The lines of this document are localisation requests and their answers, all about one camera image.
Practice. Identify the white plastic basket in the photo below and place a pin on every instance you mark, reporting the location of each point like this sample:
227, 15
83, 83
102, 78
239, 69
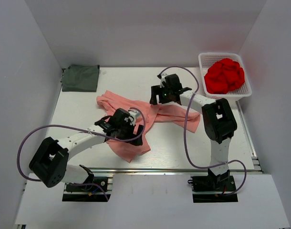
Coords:
206, 60

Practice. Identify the red t shirt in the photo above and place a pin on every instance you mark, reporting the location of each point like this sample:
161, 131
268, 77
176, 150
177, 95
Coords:
224, 76

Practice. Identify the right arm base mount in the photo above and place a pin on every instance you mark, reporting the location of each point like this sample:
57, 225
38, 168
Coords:
204, 190

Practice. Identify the pink t shirt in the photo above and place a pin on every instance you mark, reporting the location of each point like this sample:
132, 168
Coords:
153, 114

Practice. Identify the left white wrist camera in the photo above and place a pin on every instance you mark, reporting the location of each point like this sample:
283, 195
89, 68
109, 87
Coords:
133, 116

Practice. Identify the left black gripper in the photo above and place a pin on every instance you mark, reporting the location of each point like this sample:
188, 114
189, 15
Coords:
131, 135

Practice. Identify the folded green t shirt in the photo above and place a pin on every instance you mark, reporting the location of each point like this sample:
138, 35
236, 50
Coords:
78, 78

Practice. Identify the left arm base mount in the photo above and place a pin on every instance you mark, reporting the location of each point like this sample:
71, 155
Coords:
100, 192

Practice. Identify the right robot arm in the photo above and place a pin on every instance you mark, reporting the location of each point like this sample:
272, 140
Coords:
218, 119

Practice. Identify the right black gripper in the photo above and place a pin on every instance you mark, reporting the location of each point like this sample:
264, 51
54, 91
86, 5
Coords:
153, 100

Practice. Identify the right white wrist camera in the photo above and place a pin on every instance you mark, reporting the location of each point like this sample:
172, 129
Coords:
162, 79

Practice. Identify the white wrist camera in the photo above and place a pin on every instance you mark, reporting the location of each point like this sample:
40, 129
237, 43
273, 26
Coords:
162, 79
133, 116

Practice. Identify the aluminium rail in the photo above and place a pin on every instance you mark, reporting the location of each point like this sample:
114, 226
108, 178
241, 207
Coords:
257, 170

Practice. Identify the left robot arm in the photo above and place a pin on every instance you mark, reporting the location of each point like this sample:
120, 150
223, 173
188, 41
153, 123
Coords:
50, 162

